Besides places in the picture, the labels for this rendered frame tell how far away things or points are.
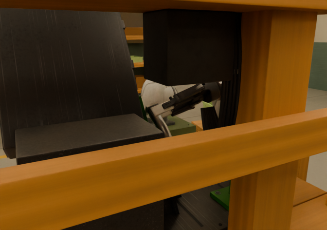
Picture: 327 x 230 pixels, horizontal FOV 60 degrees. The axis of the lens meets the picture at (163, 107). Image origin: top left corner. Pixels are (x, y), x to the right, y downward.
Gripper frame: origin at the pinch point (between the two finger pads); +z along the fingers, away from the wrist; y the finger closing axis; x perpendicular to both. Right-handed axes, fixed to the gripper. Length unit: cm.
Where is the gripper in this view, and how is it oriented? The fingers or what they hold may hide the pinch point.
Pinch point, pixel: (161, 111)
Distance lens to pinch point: 87.9
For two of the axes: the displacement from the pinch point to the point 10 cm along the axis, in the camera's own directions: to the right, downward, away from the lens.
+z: -8.6, 3.6, -3.6
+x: 4.9, 7.9, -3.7
